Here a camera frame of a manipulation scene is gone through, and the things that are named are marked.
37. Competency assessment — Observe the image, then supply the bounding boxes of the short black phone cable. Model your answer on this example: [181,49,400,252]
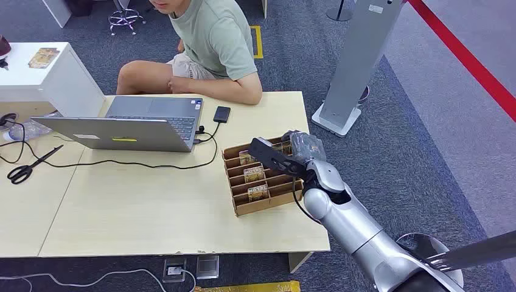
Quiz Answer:
[193,122,221,145]

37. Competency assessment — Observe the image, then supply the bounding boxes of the clear plastic bottle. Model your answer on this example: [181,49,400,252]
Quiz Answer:
[2,117,54,142]

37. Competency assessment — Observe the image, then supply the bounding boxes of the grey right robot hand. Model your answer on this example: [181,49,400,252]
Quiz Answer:
[281,130,328,164]

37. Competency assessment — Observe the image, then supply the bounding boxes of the grey metal bar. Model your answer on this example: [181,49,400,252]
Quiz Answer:
[425,230,516,273]

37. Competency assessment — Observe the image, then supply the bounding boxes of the white cabinet box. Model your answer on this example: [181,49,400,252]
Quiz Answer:
[0,41,106,119]

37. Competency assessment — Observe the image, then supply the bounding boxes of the round black silver puck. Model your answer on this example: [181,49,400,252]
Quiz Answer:
[0,112,19,132]

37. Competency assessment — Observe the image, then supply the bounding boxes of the round silver base plate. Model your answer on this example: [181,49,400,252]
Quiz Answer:
[396,232,465,288]

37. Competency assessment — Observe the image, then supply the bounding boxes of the floor socket with plug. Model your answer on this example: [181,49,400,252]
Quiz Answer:
[162,257,189,284]

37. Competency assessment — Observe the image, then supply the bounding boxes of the light wood desk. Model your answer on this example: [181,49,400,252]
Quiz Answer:
[0,100,114,259]
[38,91,332,274]

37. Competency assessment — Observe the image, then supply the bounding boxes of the person's left hand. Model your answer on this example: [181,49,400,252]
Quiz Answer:
[168,76,193,95]

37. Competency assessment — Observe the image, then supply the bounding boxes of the wide yellow floor tape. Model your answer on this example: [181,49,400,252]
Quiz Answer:
[193,280,302,292]

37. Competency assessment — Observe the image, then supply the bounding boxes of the black scissors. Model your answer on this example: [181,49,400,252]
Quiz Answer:
[7,144,65,186]

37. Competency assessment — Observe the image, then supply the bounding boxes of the grey floor standing kiosk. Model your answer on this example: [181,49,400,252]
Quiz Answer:
[311,0,404,139]

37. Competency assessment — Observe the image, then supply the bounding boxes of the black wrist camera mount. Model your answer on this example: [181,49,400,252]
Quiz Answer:
[247,137,309,179]

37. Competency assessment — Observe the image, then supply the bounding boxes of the chrome chair base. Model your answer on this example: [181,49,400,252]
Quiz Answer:
[107,0,147,37]

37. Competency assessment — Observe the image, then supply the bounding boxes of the thin black looped cable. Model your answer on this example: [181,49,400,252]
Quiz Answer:
[0,119,27,165]

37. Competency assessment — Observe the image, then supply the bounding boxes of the long black power cable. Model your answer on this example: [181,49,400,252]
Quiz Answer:
[24,137,219,170]

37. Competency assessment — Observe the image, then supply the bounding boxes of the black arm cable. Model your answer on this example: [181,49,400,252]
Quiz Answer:
[291,177,323,225]

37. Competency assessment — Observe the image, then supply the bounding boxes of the white furniture panel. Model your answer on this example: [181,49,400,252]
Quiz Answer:
[41,0,73,29]

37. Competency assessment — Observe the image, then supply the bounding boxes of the red floor tape line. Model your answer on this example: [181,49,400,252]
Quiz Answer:
[406,0,516,124]

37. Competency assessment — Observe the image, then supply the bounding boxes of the black stanchion base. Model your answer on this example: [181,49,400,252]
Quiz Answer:
[326,0,355,22]

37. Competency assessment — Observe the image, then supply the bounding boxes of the silver floor socket lid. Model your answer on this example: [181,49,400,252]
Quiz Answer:
[195,254,220,280]

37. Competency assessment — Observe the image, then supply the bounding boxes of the white floor cable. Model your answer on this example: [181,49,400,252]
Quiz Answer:
[0,268,198,292]

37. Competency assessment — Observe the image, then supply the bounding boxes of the person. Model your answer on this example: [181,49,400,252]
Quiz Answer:
[116,0,263,106]

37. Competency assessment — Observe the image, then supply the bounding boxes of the dark red object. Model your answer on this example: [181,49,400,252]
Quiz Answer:
[0,34,12,72]

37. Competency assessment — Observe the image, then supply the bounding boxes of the cardboard card holder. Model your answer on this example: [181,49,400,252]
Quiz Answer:
[221,136,304,218]

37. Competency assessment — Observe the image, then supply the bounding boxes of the black smartphone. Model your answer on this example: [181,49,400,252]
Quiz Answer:
[212,106,232,124]

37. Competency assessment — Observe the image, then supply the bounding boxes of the silver open laptop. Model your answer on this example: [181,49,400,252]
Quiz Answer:
[30,96,204,153]

